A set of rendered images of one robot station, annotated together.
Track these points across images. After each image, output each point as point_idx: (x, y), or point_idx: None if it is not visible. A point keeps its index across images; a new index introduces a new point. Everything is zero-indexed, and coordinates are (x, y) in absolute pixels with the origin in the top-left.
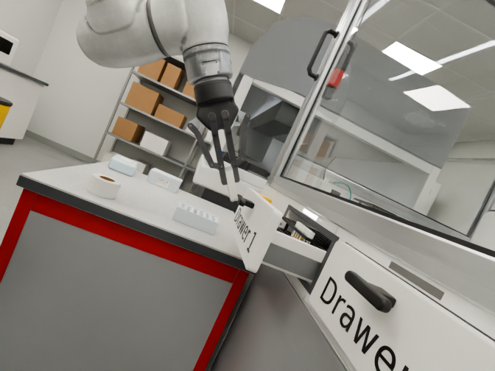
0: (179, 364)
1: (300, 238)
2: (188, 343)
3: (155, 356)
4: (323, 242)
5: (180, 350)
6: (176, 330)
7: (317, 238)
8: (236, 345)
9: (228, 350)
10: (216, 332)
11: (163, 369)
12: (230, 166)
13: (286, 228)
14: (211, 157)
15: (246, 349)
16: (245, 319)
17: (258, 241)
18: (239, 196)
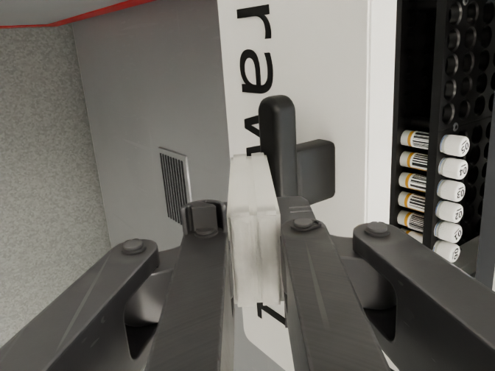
0: (68, 9)
1: (418, 210)
2: (83, 4)
3: (12, 9)
4: (473, 207)
5: (65, 6)
6: (48, 1)
7: (474, 167)
8: (191, 41)
9: (174, 17)
10: (147, 0)
11: (37, 11)
12: (278, 267)
13: (428, 11)
14: (143, 365)
15: (213, 97)
16: (219, 25)
17: (289, 364)
18: (279, 177)
